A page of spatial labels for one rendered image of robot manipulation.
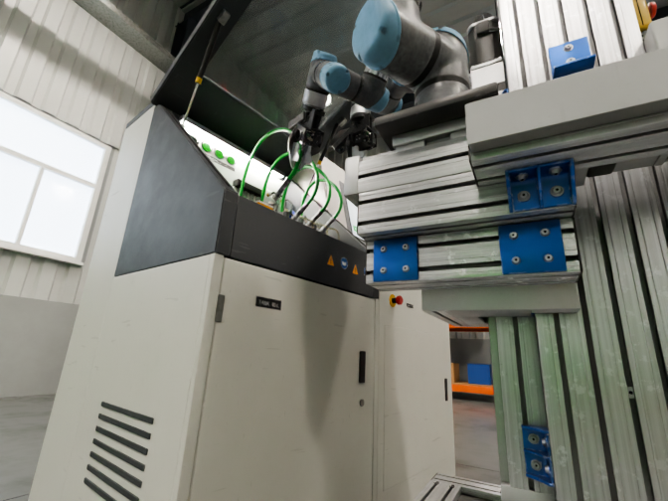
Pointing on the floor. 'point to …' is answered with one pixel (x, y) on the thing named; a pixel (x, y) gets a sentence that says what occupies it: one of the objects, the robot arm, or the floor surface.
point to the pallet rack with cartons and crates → (480, 376)
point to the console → (405, 380)
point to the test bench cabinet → (154, 387)
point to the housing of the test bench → (90, 316)
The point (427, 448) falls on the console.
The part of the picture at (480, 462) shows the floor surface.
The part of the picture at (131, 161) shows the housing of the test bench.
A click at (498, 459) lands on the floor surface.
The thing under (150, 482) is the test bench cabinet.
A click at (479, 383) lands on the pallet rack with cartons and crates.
